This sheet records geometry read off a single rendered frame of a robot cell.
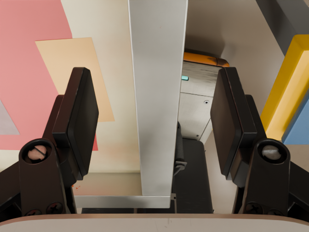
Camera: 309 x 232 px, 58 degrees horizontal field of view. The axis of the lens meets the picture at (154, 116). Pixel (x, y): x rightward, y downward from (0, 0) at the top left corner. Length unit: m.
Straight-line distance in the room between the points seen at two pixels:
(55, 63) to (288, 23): 0.30
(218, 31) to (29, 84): 1.16
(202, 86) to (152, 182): 0.90
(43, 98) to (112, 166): 0.14
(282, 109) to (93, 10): 0.21
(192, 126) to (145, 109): 1.14
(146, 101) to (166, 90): 0.02
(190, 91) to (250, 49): 0.42
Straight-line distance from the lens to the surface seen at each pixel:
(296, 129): 0.33
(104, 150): 0.36
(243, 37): 1.42
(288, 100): 0.32
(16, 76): 0.29
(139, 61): 0.21
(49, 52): 0.26
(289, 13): 0.44
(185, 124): 1.36
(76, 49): 0.25
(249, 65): 1.53
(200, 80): 1.21
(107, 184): 0.39
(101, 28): 0.24
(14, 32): 0.26
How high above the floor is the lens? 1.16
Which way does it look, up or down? 42 degrees down
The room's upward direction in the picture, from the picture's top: 180 degrees counter-clockwise
